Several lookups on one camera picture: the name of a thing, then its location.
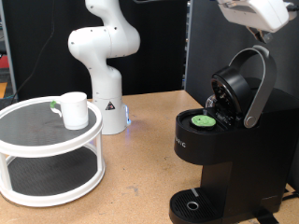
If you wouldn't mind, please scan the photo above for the thin black hanging cable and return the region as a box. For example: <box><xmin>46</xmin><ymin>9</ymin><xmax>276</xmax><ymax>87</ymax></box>
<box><xmin>10</xmin><ymin>0</ymin><xmax>57</xmax><ymax>101</ymax></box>

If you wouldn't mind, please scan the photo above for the red background item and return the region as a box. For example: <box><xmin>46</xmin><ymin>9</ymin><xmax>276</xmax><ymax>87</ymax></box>
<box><xmin>0</xmin><ymin>55</ymin><xmax>9</xmax><ymax>70</ymax></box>

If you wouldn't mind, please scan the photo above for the black curtain backdrop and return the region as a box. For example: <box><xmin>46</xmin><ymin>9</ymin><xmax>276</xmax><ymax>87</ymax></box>
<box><xmin>3</xmin><ymin>0</ymin><xmax>188</xmax><ymax>101</ymax></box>

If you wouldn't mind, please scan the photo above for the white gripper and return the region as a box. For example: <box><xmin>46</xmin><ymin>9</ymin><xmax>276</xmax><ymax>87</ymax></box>
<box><xmin>216</xmin><ymin>0</ymin><xmax>292</xmax><ymax>44</ymax></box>

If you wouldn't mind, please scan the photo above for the grey metal frame post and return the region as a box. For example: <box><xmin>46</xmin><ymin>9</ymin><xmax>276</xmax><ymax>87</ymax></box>
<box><xmin>0</xmin><ymin>0</ymin><xmax>18</xmax><ymax>97</ymax></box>

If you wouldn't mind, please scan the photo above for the black Keurig coffee machine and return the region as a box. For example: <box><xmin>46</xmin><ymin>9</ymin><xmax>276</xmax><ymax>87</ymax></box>
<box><xmin>168</xmin><ymin>44</ymin><xmax>299</xmax><ymax>224</ymax></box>

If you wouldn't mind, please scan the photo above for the white two-tier turntable shelf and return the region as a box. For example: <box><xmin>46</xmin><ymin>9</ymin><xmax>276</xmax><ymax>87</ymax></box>
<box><xmin>0</xmin><ymin>95</ymin><xmax>107</xmax><ymax>208</ymax></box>

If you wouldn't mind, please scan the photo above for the orange background item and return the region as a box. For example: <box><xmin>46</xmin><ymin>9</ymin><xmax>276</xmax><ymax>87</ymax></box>
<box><xmin>0</xmin><ymin>82</ymin><xmax>8</xmax><ymax>99</ymax></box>

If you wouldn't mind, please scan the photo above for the black machine power cable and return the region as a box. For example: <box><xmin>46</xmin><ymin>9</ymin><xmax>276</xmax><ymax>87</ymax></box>
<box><xmin>281</xmin><ymin>186</ymin><xmax>299</xmax><ymax>202</ymax></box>

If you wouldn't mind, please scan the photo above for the dark grey partition panel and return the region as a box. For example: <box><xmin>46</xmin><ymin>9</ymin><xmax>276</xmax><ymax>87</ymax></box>
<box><xmin>185</xmin><ymin>0</ymin><xmax>299</xmax><ymax>104</ymax></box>

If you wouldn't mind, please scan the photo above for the green-lidded coffee pod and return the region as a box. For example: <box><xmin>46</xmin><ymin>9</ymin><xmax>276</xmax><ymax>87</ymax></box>
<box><xmin>190</xmin><ymin>114</ymin><xmax>217</xmax><ymax>128</ymax></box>

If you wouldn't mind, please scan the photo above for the clear water reservoir black lid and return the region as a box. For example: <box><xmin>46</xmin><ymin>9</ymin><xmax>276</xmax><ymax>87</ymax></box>
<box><xmin>205</xmin><ymin>77</ymin><xmax>263</xmax><ymax>109</ymax></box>

